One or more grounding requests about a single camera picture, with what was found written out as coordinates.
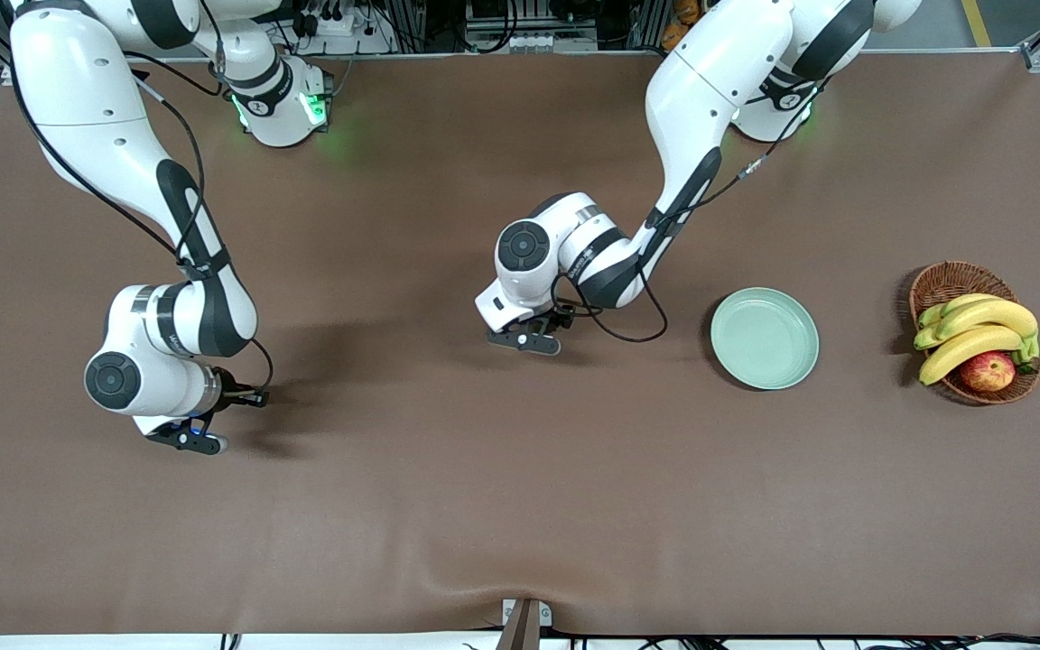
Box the pale green round plate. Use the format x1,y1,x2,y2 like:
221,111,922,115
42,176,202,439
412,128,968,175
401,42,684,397
710,287,820,391

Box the brown table cover mat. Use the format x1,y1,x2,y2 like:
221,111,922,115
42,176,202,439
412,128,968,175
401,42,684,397
0,50,1040,637

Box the orange bread rolls pile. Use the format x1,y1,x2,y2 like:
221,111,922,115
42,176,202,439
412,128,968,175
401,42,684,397
662,0,710,51

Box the white power strip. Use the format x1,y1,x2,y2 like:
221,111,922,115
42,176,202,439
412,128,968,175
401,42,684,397
290,0,395,55

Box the brown wicker basket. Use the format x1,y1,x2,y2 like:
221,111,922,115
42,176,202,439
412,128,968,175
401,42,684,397
909,261,1040,405

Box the red yellow apple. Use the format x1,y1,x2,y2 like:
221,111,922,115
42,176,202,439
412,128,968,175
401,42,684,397
960,351,1017,393

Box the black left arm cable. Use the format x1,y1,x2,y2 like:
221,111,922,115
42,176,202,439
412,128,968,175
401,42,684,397
552,77,832,344

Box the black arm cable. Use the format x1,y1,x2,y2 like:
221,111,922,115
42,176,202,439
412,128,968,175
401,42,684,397
552,77,832,344
10,0,274,403

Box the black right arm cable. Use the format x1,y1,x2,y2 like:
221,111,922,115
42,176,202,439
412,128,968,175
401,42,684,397
10,0,274,403

